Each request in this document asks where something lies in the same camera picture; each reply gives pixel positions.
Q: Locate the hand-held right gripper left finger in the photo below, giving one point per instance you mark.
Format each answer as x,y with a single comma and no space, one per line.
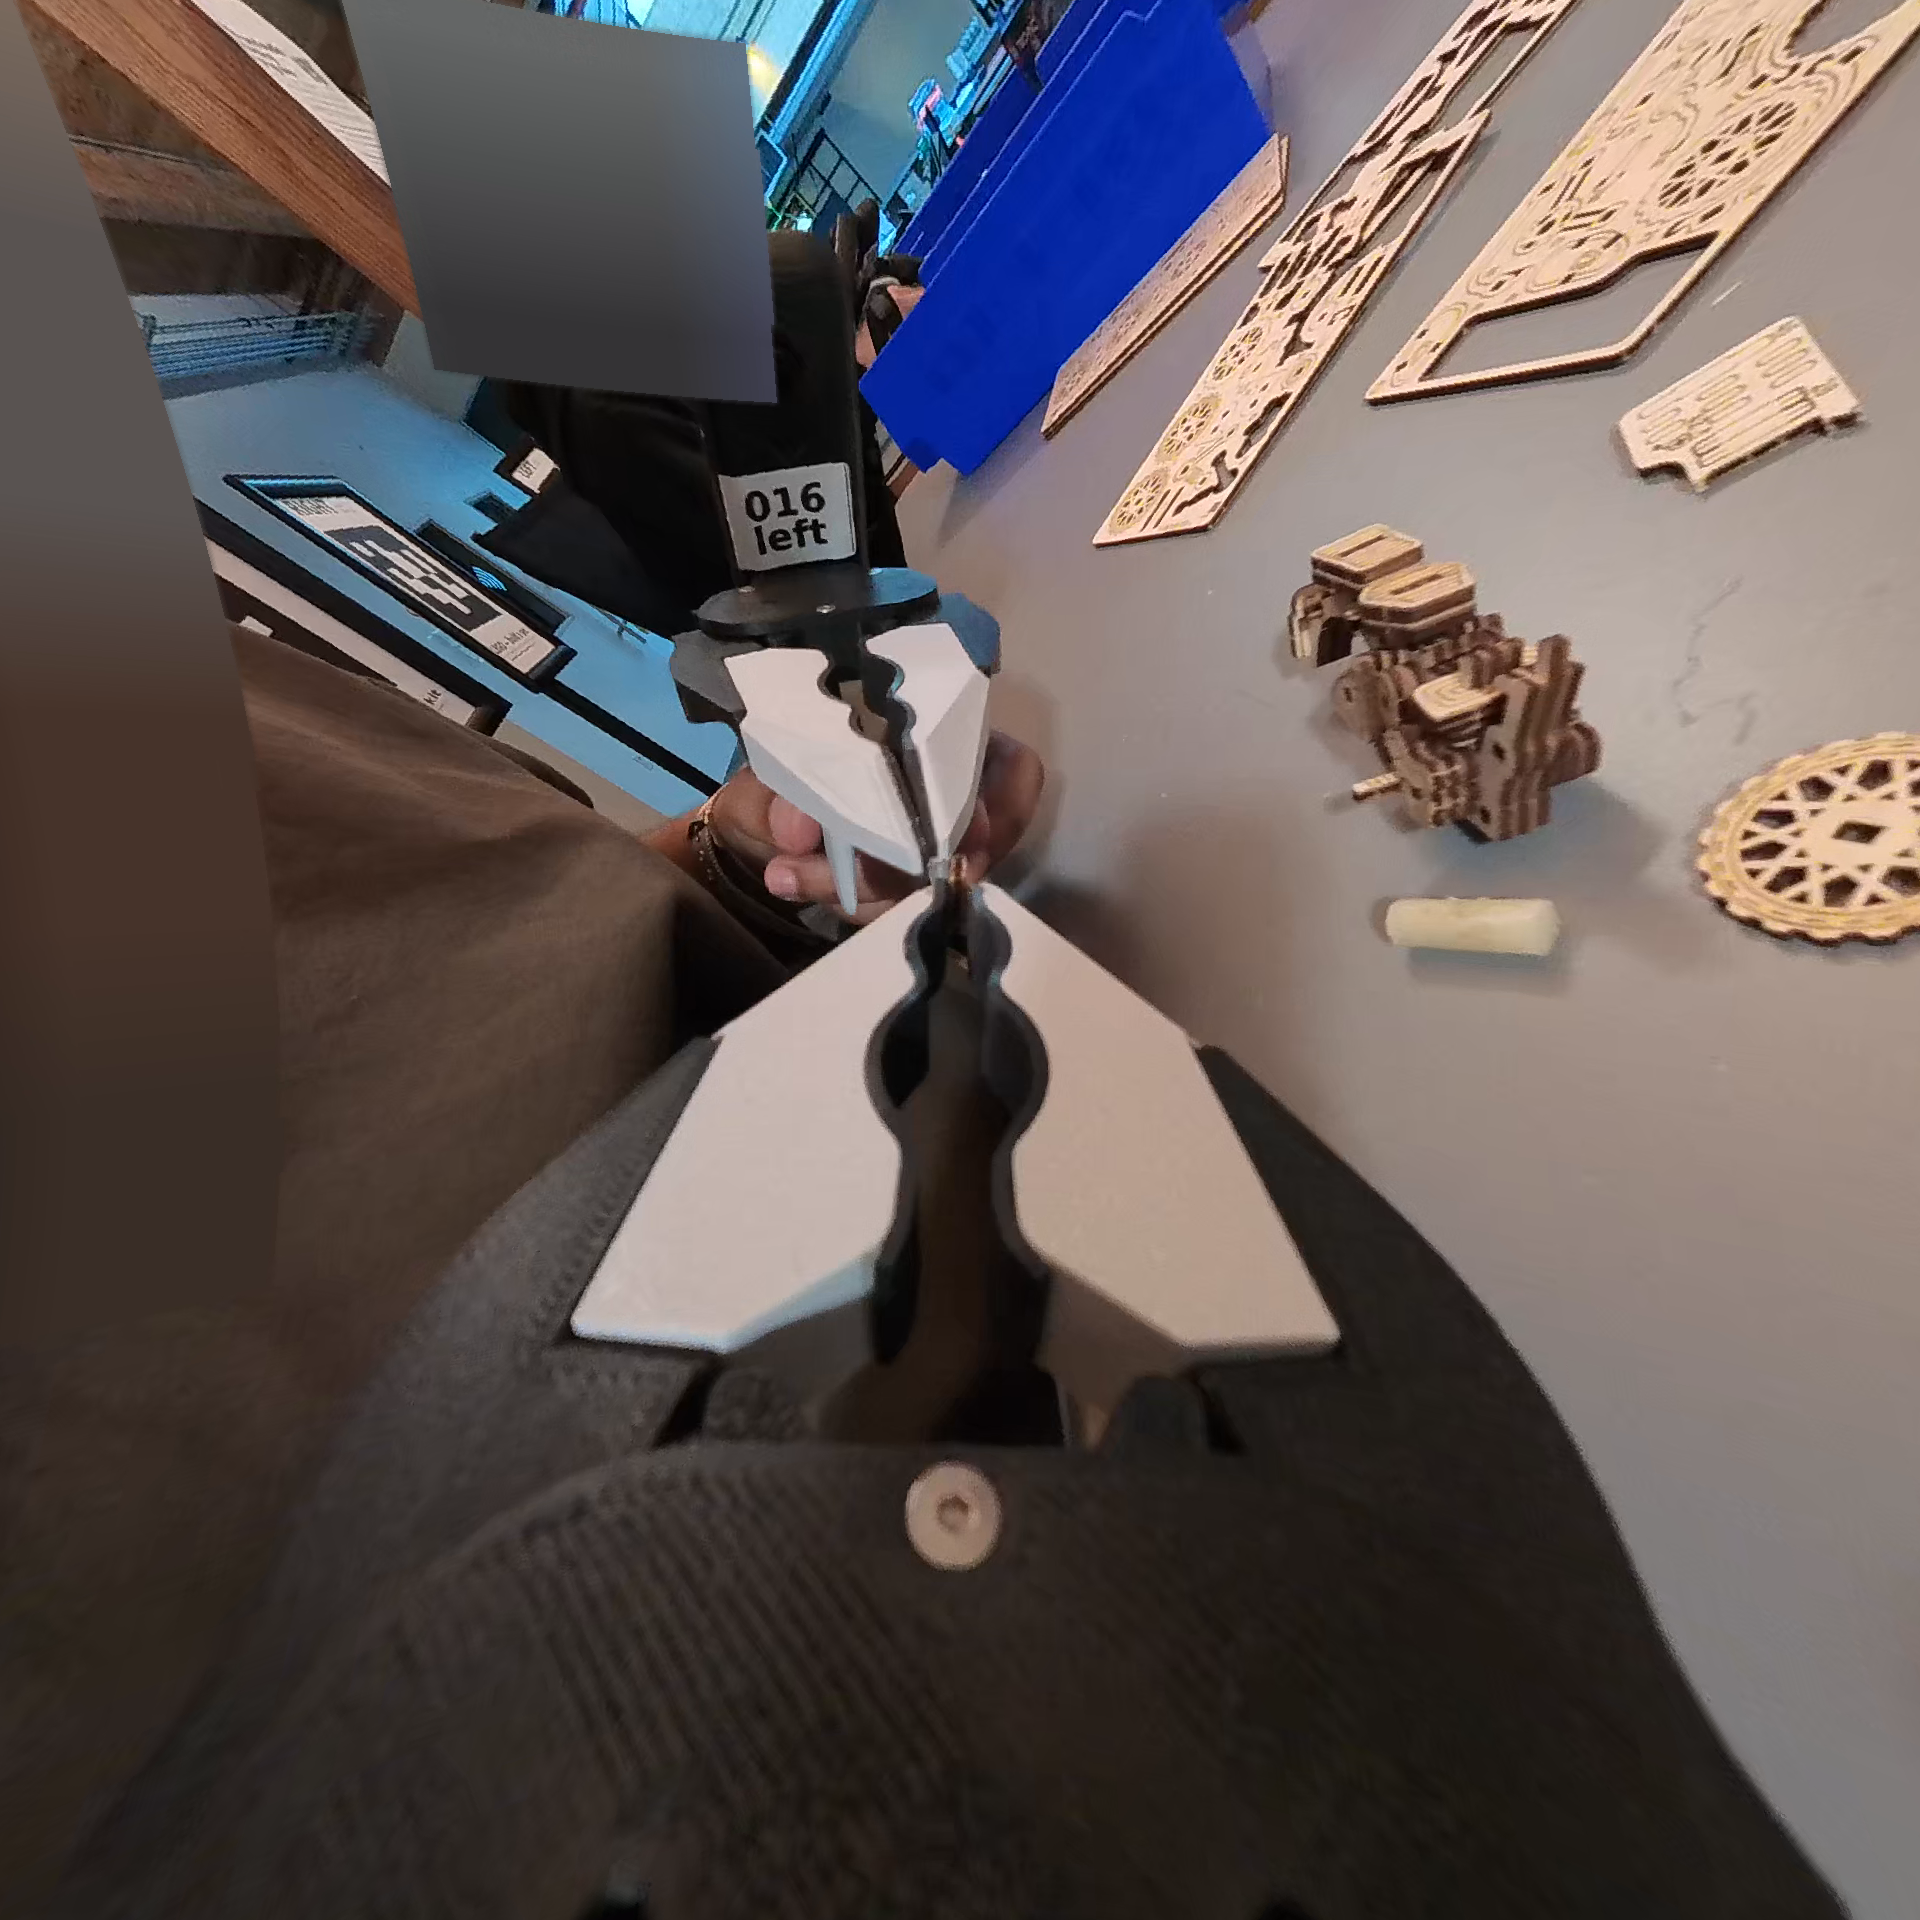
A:
721,1200

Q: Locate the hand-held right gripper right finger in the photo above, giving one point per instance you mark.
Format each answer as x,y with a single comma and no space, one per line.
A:
1184,1200

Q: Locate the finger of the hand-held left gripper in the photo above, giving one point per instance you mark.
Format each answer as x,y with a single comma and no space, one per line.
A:
948,705
802,720

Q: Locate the small pin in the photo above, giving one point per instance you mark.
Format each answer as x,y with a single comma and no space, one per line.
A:
947,878

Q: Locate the white wax stick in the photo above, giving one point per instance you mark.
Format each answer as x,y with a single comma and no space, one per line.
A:
1471,927

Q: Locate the grey desk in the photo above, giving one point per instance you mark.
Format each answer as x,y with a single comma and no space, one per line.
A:
1650,1276

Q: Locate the person's left hand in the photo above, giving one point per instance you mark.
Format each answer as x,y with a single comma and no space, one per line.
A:
795,863

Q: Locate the blue plastic bin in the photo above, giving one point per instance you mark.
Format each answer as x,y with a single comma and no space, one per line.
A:
1050,270

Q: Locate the black framed sign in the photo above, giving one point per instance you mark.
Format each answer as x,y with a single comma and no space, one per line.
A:
404,579

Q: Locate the flat wooden parts sheet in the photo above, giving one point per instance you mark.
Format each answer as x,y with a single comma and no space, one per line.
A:
1184,283

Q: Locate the partly built wooden model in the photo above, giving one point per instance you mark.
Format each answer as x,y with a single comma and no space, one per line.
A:
1440,691

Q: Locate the long wooden parts sheet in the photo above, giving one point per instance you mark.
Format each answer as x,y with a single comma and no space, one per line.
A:
1319,283

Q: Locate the round wooden gear wheel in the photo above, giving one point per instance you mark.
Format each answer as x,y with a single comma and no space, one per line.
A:
1823,840

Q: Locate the wooden shelf board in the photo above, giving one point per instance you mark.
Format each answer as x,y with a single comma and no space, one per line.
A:
224,105

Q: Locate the small wooden parts sheet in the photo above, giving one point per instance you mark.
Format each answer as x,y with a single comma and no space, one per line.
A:
1739,403

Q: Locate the wooden sheet with rectangular cutout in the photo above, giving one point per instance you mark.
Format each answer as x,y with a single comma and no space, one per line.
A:
1695,148

